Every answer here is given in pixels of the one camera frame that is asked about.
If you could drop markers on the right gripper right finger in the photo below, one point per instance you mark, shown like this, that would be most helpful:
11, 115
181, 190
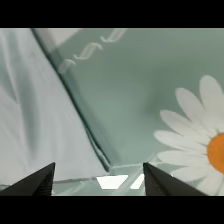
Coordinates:
159, 184

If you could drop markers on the pale grey garment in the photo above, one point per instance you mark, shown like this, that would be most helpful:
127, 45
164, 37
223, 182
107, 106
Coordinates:
36, 113

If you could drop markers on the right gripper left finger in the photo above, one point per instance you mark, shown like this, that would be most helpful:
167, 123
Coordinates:
39, 183

